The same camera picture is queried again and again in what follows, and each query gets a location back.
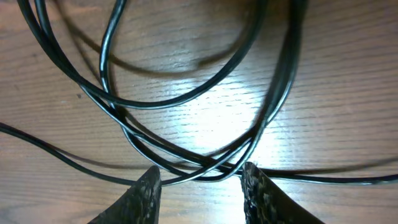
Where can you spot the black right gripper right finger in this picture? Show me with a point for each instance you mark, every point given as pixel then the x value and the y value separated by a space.
pixel 266 203

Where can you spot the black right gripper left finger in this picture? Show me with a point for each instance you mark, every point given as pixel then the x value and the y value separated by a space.
pixel 140 204

